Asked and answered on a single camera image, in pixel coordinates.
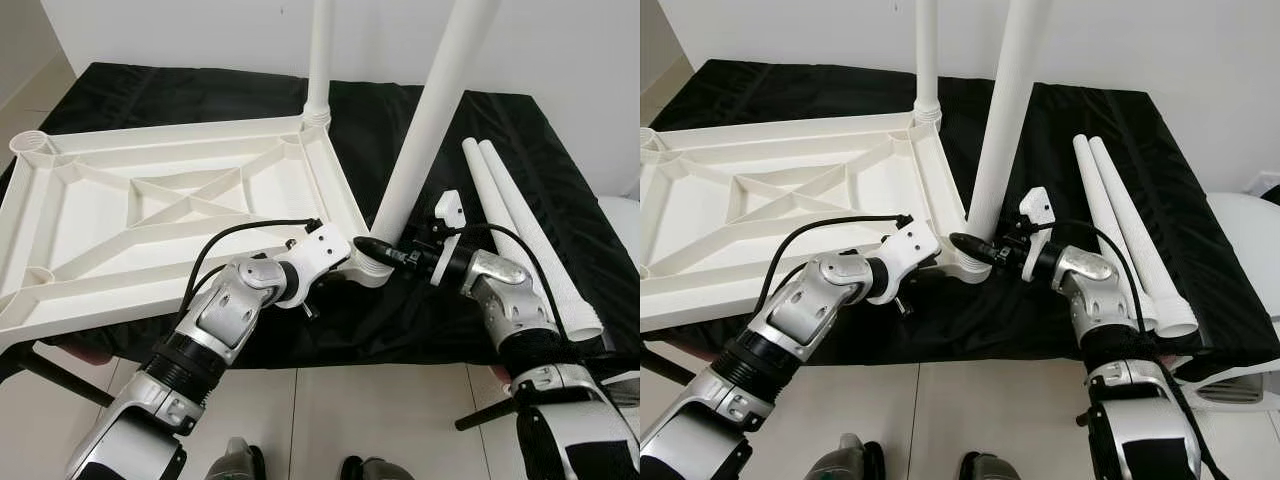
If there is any grey left robot foot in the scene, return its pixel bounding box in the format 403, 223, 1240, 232
800, 432, 886, 480
205, 437, 266, 480

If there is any black table cloth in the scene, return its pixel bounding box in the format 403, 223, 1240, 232
0, 62, 641, 369
640, 58, 1280, 376

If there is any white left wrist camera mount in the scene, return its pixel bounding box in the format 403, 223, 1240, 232
870, 218, 941, 303
285, 222, 353, 306

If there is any grey right robot foot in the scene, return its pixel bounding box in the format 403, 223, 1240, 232
340, 455, 416, 480
958, 452, 1021, 480

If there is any white plastic table leg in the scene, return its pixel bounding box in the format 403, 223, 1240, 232
478, 140, 604, 341
358, 0, 501, 286
913, 0, 946, 126
1088, 136, 1199, 339
962, 0, 1051, 273
462, 140, 561, 291
303, 0, 339, 126
1072, 133, 1161, 331

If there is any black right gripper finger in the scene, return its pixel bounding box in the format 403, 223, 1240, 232
355, 235, 406, 267
948, 232, 1001, 264

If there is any grey robot foot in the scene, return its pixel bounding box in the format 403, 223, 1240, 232
800, 432, 886, 480
958, 452, 1021, 480
205, 437, 266, 480
340, 455, 416, 480

